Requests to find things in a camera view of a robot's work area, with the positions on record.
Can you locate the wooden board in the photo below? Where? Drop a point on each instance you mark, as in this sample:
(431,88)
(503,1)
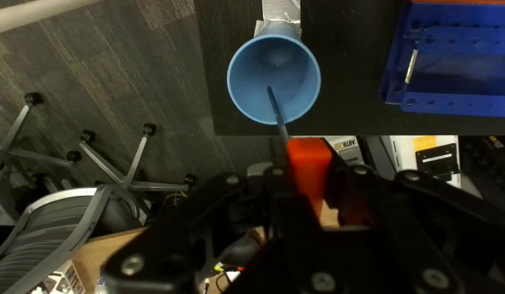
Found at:
(89,256)

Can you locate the grey office chair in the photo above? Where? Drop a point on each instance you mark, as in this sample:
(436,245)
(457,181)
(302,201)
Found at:
(50,228)

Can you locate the blue orange tool holder rack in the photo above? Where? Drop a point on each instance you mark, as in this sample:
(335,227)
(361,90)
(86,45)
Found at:
(460,59)

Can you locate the steel bit in rack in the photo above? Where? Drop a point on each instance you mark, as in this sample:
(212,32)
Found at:
(410,67)

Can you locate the orange handled screwdriver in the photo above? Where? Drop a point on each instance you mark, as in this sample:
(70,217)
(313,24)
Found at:
(308,158)

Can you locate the blue plastic cup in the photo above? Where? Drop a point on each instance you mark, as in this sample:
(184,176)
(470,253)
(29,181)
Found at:
(279,63)

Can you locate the white label box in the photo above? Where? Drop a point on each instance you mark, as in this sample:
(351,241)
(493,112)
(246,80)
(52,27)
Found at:
(436,155)

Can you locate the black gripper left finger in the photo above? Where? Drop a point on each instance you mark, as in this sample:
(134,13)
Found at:
(181,246)

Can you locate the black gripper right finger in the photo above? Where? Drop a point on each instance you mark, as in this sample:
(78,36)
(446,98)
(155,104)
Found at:
(411,233)

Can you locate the grey metal rod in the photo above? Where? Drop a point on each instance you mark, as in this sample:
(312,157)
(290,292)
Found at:
(36,10)

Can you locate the silver tape patch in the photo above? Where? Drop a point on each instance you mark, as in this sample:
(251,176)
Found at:
(277,14)

